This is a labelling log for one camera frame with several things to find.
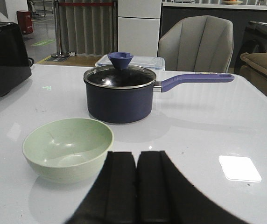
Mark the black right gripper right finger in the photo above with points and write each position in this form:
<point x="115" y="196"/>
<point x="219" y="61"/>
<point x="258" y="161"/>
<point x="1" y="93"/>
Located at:
<point x="165" y="196"/>

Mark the green bowl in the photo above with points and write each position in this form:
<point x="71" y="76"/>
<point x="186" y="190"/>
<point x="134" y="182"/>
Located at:
<point x="68" y="150"/>

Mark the metal stanchion post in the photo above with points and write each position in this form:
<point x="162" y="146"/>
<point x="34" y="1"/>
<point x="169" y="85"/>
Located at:
<point x="59" y="48"/>

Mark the clear plastic food container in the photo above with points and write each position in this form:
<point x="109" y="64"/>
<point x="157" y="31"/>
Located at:
<point x="153" y="63"/>

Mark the black silver toaster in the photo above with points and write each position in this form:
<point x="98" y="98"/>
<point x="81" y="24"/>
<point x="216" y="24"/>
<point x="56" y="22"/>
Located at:
<point x="14" y="61"/>

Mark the dark blue saucepan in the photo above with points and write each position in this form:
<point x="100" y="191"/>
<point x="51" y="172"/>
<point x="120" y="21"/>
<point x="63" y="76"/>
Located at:
<point x="121" y="106"/>

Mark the beige upholstered chair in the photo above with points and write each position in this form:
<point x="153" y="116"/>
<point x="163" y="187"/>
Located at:
<point x="199" y="44"/>

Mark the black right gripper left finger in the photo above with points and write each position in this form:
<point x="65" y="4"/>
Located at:
<point x="112" y="197"/>

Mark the fruit plate on counter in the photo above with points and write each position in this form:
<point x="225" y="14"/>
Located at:
<point x="232" y="2"/>

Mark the white refrigerator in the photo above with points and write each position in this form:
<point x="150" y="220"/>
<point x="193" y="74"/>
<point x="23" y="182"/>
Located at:
<point x="139" y="26"/>

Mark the red fire extinguisher box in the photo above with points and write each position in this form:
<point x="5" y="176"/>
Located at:
<point x="24" y="21"/>

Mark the brown cushioned seat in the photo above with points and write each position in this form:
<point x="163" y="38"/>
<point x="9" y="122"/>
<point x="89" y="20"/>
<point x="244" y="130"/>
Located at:
<point x="254" y="70"/>

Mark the glass lid purple knob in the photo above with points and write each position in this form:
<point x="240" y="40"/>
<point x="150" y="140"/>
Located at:
<point x="120" y="74"/>

